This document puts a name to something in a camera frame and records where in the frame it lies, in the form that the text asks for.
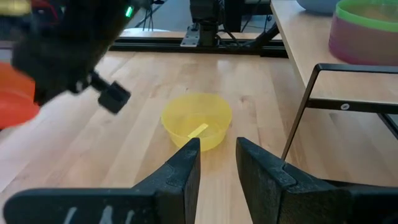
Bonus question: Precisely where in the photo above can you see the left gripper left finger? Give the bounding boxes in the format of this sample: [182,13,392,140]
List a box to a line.
[2,138,201,224]

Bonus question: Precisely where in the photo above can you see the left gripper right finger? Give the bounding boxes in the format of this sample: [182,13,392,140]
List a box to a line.
[235,136,398,224]

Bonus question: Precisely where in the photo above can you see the small orange translucent bowl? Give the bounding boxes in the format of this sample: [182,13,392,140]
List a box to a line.
[0,61,40,130]

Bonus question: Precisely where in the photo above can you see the small yellow translucent bowl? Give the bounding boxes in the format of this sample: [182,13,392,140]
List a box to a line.
[160,92,233,152]

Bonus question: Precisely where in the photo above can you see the small purple translucent bowl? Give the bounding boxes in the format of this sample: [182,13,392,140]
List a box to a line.
[328,14,398,67]

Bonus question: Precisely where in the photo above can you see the small green translucent bowl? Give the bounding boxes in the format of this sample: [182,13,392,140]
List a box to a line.
[335,0,398,34]

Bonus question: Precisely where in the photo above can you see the yellow tag on gripper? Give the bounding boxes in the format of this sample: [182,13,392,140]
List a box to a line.
[0,0,32,16]

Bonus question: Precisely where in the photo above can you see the large pale blue bowl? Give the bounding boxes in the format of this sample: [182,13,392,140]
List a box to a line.
[295,0,341,14]

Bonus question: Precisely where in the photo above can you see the black aluminium rig frame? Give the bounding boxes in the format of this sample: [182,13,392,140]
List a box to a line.
[108,21,289,59]

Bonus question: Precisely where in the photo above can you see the wooden shelf black frame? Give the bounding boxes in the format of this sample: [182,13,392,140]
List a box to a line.
[269,0,398,162]

